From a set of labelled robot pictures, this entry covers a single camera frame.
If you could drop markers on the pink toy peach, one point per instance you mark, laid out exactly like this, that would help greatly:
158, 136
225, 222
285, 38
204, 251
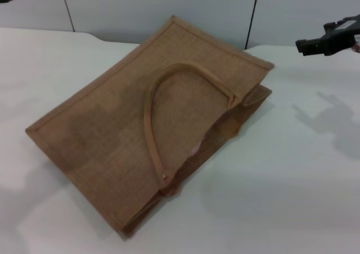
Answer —
197, 147

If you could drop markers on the brown woven handbag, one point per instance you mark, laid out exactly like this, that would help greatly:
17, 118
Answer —
126, 119

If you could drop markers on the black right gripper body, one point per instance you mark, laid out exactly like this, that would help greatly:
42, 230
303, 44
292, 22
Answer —
344, 35

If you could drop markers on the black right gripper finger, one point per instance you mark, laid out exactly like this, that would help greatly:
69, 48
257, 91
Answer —
332, 26
310, 46

